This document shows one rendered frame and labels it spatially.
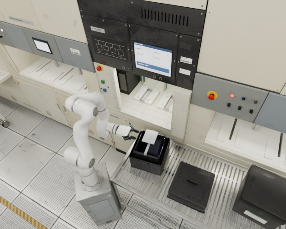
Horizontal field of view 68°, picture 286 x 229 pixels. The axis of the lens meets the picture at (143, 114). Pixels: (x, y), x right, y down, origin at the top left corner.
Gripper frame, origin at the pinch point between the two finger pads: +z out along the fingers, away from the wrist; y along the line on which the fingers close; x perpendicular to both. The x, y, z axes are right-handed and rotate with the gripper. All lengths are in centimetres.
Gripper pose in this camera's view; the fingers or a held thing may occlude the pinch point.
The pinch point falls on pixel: (135, 134)
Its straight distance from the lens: 170.9
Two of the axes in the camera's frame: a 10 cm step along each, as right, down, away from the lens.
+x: -0.4, -6.7, -7.4
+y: -3.4, 7.1, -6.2
